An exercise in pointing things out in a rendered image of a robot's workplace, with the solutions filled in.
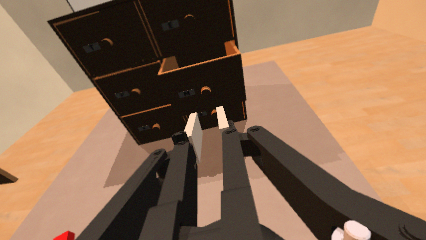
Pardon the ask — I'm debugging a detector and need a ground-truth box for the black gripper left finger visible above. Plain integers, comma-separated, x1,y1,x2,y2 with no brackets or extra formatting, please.
75,112,203,240

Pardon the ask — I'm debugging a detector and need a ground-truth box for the dark brown drawer front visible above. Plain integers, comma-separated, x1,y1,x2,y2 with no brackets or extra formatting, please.
197,102,244,129
56,1,158,76
158,41,246,117
94,60,170,115
139,0,233,56
122,104,187,143

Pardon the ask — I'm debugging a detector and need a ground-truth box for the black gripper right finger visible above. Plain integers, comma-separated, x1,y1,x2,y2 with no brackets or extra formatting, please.
216,106,426,240

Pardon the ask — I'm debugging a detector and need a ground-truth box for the red nine-volt battery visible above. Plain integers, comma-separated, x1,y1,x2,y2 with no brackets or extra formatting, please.
53,231,75,240

